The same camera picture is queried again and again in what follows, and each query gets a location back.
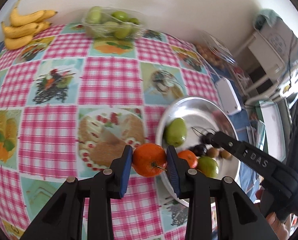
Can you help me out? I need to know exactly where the dark cherry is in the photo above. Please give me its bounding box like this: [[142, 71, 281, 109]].
[[191, 127, 216, 145]]

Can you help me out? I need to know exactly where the round metal bowl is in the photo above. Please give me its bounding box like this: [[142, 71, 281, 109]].
[[155, 96, 241, 202]]

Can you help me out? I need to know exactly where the pale printed carton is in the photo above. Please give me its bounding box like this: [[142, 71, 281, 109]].
[[254, 9, 298, 78]]

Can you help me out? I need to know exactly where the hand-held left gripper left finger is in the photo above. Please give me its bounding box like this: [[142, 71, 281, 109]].
[[20, 145, 134, 240]]

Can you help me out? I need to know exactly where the clear box of longans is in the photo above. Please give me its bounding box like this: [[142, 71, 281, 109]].
[[194, 31, 236, 70]]

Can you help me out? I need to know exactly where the person's right hand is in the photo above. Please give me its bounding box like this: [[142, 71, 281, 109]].
[[265, 212, 290, 240]]

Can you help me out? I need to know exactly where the orange tangerine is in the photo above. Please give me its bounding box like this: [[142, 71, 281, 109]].
[[177, 150, 198, 169], [132, 143, 168, 178]]

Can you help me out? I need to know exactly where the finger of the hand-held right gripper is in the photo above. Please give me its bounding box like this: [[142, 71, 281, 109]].
[[211, 131, 242, 159]]

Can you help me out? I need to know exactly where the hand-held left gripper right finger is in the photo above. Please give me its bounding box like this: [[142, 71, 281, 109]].
[[166, 146, 279, 240]]

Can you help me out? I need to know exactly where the pink checked printed tablecloth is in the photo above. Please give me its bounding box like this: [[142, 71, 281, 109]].
[[0, 22, 239, 240]]

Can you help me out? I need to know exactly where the dark plum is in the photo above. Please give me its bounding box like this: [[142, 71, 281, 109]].
[[193, 144, 207, 156]]

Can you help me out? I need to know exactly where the white plastic box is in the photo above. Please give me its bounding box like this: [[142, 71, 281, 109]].
[[215, 78, 242, 116]]

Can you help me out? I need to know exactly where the yellow banana bunch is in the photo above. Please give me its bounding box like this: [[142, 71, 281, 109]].
[[1, 0, 59, 50]]

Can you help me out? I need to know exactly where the green-edged white board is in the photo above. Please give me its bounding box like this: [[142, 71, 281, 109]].
[[257, 99, 294, 161]]

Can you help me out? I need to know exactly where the smartphone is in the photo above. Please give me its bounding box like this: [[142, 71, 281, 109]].
[[247, 119, 267, 151]]

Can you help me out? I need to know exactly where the clear pack of green jujubes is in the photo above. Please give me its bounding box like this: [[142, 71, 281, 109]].
[[82, 6, 146, 40]]

